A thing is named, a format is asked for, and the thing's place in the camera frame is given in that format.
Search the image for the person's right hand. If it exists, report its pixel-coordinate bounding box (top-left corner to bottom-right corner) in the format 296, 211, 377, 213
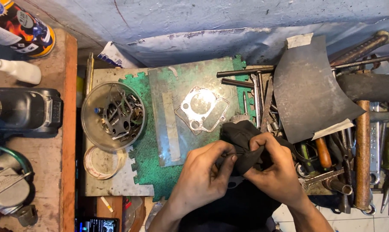
243, 132, 307, 209

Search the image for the person's left hand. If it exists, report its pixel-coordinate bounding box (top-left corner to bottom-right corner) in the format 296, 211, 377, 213
173, 140, 238, 207

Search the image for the black cloth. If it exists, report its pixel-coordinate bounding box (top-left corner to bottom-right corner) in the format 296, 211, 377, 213
219, 120, 296, 177

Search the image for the person's black clothing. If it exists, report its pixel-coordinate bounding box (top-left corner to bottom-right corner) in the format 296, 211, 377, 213
178, 179, 280, 232

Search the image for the silver engine head gasket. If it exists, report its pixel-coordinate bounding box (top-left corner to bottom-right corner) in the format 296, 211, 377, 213
175, 86, 230, 135

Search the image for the rusty metal tube socket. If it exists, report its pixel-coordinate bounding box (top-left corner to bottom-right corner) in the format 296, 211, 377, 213
322, 178, 353, 196

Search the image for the green foam mat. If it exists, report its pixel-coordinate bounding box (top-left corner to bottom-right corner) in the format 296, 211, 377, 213
119, 55, 257, 202

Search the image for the heap of assorted tools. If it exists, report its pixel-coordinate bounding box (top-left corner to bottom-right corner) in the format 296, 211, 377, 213
260, 55, 389, 216

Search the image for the silver open wrench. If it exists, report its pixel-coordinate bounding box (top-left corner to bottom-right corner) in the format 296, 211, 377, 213
250, 73, 263, 129

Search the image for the scratched glass plate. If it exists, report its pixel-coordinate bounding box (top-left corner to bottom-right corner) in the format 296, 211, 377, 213
148, 57, 246, 167

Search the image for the grey metal sheet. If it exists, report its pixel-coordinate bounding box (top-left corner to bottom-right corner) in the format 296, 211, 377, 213
82, 66, 155, 197

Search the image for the grey sandpaper sheet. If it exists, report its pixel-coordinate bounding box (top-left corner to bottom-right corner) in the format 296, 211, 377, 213
273, 35, 366, 144

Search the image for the pile of small metal parts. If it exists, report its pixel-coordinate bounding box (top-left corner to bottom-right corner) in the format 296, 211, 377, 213
94, 84, 144, 142

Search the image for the silver combination wrench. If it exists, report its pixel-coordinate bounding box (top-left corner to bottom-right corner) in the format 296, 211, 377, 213
369, 102, 381, 186

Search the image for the white cigarette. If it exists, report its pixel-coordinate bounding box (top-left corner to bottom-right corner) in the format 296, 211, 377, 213
100, 196, 114, 213

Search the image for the short black steel rod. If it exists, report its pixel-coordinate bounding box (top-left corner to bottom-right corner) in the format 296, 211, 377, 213
220, 78, 255, 90

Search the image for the long black steel rod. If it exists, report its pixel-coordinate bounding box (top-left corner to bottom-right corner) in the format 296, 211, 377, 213
216, 66, 276, 78

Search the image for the black phone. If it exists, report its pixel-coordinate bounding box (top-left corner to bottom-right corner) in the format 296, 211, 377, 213
79, 217, 120, 232

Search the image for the clear plastic bowl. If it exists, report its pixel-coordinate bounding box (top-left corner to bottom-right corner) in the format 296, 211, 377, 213
81, 81, 147, 152

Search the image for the black rubber mallet head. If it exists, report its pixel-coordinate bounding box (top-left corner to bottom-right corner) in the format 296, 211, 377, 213
337, 72, 389, 102

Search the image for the wooden side bench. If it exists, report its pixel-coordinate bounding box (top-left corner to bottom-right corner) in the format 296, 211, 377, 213
0, 28, 78, 232

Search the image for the white blue plastic bag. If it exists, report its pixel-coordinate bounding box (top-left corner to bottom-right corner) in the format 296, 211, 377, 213
97, 41, 145, 69

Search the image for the brass metal strip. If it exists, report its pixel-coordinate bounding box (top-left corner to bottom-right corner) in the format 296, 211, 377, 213
85, 53, 95, 97

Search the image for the black power tool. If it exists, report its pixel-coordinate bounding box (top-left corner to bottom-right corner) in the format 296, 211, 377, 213
0, 88, 64, 139

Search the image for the silver carburetor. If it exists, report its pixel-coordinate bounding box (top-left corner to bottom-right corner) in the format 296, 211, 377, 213
0, 154, 39, 227

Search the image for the white squeeze bottle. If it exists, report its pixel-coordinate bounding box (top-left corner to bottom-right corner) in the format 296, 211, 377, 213
0, 59, 42, 85

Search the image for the flame print spray can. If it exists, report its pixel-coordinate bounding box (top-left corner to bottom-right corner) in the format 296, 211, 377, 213
0, 0, 56, 58

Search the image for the brown handle screwdriver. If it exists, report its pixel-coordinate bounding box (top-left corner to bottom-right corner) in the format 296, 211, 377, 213
315, 137, 333, 170

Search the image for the wooden handle hammer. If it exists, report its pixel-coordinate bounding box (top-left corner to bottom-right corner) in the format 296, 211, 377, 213
354, 100, 371, 211

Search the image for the brown ribbed tool handle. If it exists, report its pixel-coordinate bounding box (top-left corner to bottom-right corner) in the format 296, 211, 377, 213
329, 30, 389, 67

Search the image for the green hose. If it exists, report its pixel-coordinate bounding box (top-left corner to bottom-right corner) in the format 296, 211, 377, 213
0, 145, 32, 176

